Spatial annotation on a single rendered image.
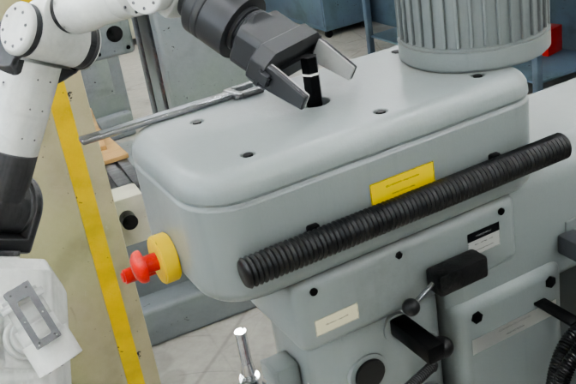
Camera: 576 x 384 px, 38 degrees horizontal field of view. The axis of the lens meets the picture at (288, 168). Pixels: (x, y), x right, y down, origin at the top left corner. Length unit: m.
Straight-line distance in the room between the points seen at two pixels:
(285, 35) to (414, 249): 0.30
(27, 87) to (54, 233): 1.60
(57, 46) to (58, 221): 1.63
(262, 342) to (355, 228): 3.02
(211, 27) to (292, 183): 0.25
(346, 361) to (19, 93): 0.61
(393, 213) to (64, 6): 0.56
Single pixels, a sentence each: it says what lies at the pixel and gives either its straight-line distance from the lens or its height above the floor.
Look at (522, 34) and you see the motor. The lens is 1.08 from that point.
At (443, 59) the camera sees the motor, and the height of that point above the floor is 1.91.
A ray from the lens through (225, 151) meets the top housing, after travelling 0.93.
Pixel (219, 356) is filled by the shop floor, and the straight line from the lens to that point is 3.89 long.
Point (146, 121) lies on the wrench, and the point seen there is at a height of 1.90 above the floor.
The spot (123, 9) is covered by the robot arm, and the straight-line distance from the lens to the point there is 1.16.
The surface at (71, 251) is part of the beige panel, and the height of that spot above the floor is 0.97.
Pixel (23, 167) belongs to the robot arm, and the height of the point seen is 1.79.
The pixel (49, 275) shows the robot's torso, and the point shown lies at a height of 1.63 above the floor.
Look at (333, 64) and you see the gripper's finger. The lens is 1.06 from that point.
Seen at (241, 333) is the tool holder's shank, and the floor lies 1.28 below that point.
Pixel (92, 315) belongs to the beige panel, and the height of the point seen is 0.72.
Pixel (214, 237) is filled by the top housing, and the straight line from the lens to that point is 0.89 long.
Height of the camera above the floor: 2.23
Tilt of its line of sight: 23 degrees down
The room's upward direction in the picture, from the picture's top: 9 degrees counter-clockwise
